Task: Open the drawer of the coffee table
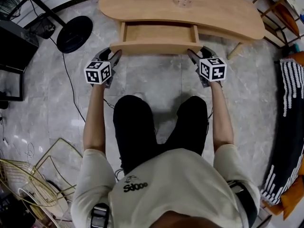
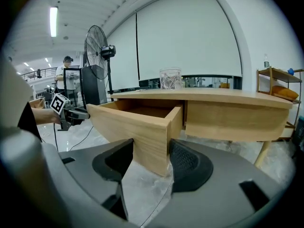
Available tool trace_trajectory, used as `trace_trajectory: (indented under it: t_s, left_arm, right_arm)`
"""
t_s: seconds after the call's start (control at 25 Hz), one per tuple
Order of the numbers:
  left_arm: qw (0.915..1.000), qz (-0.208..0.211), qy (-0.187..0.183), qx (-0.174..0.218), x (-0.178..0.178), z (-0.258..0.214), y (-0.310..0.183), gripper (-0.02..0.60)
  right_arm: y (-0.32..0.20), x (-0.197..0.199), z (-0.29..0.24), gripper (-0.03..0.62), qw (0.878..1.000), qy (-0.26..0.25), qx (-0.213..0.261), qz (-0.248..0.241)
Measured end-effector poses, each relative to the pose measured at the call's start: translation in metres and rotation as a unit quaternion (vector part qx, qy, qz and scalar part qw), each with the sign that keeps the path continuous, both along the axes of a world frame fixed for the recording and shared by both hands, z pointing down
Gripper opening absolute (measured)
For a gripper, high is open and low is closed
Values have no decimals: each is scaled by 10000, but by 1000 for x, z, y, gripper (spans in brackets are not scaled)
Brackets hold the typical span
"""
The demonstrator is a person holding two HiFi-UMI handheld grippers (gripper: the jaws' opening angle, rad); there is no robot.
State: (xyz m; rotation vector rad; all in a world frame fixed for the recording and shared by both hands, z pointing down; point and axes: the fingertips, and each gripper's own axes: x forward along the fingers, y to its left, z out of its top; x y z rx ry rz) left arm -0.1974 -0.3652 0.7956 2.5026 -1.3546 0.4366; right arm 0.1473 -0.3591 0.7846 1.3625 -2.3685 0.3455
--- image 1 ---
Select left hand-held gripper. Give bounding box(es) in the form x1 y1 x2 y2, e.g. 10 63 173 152
84 47 123 89

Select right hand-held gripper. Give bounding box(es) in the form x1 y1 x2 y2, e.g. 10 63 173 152
187 46 228 89

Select wooden drawer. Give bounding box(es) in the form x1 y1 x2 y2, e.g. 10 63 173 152
109 20 204 56

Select person's right forearm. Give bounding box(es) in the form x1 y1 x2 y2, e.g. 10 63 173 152
209 81 235 153

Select person's left forearm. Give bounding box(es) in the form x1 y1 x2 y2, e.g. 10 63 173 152
83 82 107 154

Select light wooden desk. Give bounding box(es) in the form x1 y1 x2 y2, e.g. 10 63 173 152
98 0 266 60

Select black standing fan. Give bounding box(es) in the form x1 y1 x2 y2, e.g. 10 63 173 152
0 0 94 54

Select black mesh bin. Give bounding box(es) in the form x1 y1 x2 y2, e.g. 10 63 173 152
29 17 57 40

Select person's black trousers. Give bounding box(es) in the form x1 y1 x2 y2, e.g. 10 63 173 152
113 95 209 175

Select flat orange cushion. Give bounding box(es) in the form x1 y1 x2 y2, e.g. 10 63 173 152
275 2 300 37

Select person's cream t-shirt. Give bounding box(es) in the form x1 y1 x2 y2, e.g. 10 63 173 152
70 143 261 228

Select black fan cable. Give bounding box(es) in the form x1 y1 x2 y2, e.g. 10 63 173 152
48 36 86 123

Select gold wire basket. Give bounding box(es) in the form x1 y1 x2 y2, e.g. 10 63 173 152
0 137 84 209

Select grey black harness strap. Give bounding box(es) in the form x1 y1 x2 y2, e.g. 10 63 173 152
91 202 110 228
227 180 259 228

